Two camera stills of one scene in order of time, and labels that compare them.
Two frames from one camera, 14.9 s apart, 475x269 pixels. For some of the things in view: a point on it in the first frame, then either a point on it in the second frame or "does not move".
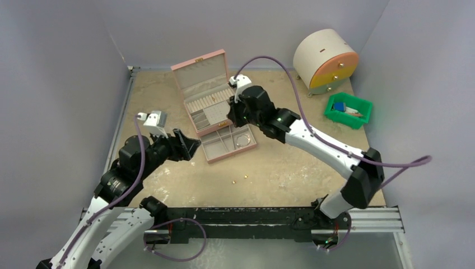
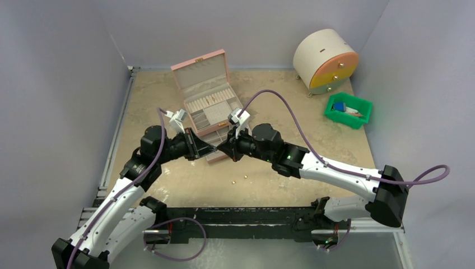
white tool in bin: (353, 112) does not move
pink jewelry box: (205, 89) does not move
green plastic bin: (364, 107) does not move
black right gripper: (235, 114) -> (234, 149)
